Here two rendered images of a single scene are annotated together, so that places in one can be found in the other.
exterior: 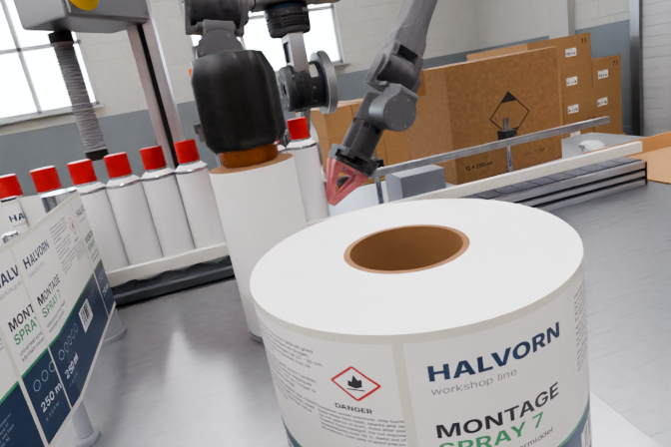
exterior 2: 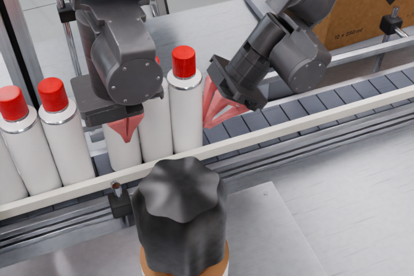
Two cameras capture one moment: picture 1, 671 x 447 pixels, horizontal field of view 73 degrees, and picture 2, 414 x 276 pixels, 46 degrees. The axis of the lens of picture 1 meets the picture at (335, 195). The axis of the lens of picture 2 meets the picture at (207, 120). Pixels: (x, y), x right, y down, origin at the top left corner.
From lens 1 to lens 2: 44 cm
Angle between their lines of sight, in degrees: 33
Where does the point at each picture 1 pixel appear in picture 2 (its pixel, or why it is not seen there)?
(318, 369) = not seen: outside the picture
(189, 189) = (58, 137)
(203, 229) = (72, 169)
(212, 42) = (127, 74)
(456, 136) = (336, 6)
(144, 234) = (7, 179)
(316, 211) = (191, 140)
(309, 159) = (193, 98)
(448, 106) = not seen: outside the picture
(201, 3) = not seen: outside the picture
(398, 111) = (307, 75)
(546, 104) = not seen: outside the picture
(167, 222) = (32, 166)
